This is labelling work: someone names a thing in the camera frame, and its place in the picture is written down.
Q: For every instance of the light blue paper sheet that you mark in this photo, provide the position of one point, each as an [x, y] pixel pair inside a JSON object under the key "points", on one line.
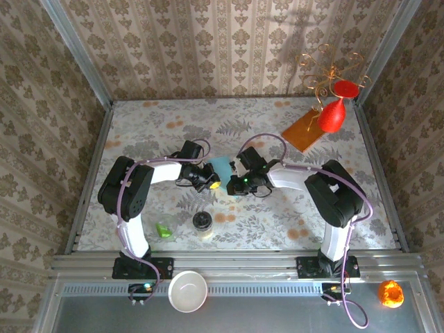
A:
{"points": [[220, 168]]}

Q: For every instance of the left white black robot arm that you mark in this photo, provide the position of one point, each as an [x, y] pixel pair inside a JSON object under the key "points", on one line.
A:
{"points": [[163, 171]]}

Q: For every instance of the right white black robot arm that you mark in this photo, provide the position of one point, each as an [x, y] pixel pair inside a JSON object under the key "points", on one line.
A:
{"points": [[288, 178]]}

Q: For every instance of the floral printed table cover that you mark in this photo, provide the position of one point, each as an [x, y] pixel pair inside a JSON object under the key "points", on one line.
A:
{"points": [[249, 218]]}

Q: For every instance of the glass jar with black lid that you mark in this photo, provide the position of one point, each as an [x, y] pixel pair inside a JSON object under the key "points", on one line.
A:
{"points": [[202, 222]]}

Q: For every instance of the clear plastic cup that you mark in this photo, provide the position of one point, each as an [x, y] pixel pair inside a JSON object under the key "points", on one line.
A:
{"points": [[167, 222]]}

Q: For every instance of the green object in cup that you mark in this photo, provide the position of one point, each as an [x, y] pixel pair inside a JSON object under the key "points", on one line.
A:
{"points": [[163, 230]]}

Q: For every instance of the red plastic wine glass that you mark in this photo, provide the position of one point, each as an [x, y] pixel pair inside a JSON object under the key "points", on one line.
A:
{"points": [[331, 118]]}

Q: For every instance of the slotted metal strip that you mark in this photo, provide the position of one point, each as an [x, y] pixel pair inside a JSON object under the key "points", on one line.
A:
{"points": [[243, 289]]}

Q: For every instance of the white bowl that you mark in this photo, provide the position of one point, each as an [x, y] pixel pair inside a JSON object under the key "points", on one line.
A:
{"points": [[188, 291]]}

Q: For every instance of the small controller board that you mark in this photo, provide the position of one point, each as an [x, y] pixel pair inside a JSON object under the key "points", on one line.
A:
{"points": [[333, 291], [140, 291]]}

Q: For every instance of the grey metal shelf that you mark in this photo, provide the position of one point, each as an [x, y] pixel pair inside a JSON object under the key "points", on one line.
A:
{"points": [[260, 315]]}

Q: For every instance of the orange crumpled object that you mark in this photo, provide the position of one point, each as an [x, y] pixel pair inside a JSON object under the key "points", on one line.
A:
{"points": [[390, 294]]}

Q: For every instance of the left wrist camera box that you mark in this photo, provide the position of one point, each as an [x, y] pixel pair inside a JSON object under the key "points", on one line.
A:
{"points": [[190, 151]]}

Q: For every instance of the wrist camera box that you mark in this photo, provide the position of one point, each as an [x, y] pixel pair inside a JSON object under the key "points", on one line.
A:
{"points": [[251, 157], [190, 151]]}

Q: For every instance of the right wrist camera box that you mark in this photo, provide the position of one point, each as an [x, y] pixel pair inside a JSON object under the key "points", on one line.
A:
{"points": [[251, 157]]}

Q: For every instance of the aluminium cross rail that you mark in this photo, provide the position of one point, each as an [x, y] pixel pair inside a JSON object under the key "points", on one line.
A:
{"points": [[236, 263]]}

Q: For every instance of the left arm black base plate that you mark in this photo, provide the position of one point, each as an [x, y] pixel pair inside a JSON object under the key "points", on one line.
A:
{"points": [[163, 267]]}

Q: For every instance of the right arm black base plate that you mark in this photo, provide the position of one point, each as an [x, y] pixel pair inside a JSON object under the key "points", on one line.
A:
{"points": [[307, 267]]}

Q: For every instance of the aluminium side rail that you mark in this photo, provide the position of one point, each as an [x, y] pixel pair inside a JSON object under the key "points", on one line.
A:
{"points": [[90, 180], [379, 166]]}

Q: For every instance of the aluminium frame post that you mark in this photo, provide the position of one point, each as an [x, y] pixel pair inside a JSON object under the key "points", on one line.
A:
{"points": [[76, 52], [386, 52]]}

